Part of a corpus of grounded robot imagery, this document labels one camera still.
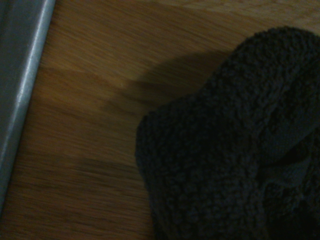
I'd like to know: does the dark grey terry towel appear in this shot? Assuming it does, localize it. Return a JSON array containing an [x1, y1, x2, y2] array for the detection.
[[134, 25, 320, 240]]

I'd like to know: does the grey metal edge strip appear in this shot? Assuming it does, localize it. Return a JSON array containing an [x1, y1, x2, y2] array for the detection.
[[0, 0, 57, 214]]

